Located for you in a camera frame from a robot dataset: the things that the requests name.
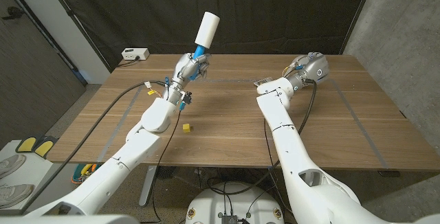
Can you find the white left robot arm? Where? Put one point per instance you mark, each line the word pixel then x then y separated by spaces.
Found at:
pixel 151 117

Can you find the white low platform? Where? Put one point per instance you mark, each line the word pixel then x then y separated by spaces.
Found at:
pixel 31 172

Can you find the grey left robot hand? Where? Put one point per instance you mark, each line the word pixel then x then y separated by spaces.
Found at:
pixel 184 69

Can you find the clear plastic parts bag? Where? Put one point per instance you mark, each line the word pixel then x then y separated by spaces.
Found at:
pixel 263 80

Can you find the white table leg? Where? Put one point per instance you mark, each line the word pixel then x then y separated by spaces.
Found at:
pixel 148 186

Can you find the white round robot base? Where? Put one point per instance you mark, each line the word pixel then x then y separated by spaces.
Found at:
pixel 237 196

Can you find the grey sneaker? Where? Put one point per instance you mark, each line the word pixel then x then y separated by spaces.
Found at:
pixel 13 195
pixel 10 165

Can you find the black wall hook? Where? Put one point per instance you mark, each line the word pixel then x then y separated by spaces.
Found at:
pixel 13 11

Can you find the white power strip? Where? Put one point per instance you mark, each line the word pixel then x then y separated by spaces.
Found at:
pixel 135 53

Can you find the black backdrop curtain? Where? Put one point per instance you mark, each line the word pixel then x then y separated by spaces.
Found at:
pixel 275 11

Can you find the teal yellow colourful object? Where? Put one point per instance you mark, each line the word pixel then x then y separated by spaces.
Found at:
pixel 84 172

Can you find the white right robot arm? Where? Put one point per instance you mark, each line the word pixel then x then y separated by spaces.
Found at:
pixel 285 138

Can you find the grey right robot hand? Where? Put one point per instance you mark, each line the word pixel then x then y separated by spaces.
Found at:
pixel 314 69

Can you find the yellow black foot pad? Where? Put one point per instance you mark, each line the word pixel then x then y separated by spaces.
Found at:
pixel 27 144
pixel 44 147

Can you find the small yellow block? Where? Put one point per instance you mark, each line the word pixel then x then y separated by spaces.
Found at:
pixel 186 128

